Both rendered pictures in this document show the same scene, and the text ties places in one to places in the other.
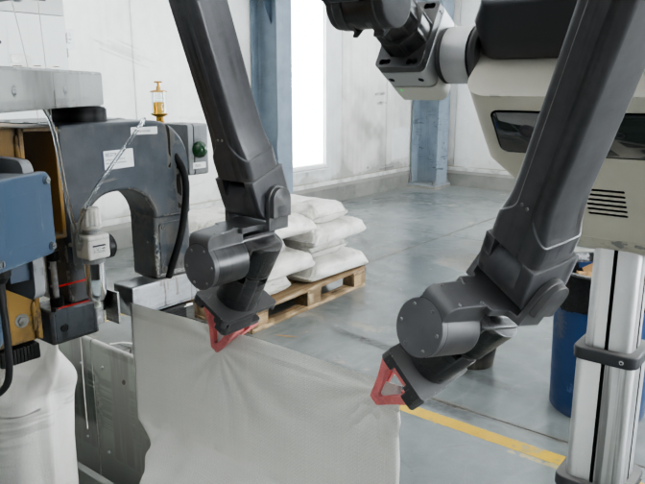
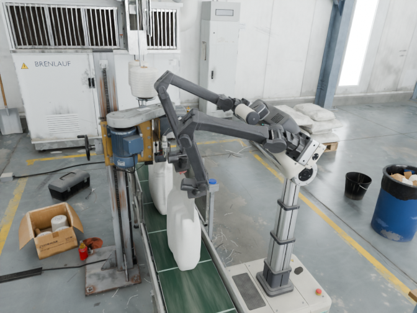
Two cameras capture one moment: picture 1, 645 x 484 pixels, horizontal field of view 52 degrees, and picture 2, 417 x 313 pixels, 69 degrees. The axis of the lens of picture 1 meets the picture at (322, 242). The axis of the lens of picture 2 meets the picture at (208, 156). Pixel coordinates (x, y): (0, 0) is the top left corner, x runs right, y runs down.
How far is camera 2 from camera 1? 1.21 m
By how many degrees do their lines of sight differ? 32
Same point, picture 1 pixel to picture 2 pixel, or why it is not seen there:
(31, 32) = (226, 28)
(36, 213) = (139, 144)
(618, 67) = (190, 156)
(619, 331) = (285, 199)
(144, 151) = not seen: hidden behind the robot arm
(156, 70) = (279, 39)
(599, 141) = (196, 164)
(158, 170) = not seen: hidden behind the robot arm
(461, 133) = not seen: outside the picture
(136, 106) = (267, 54)
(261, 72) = (331, 40)
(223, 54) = (172, 121)
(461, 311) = (185, 184)
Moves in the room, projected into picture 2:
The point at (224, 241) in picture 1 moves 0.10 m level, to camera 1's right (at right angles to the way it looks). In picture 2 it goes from (172, 155) to (186, 159)
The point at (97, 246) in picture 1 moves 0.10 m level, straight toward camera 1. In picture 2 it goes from (164, 145) to (158, 150)
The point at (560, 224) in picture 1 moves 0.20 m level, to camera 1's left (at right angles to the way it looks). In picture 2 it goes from (198, 175) to (165, 164)
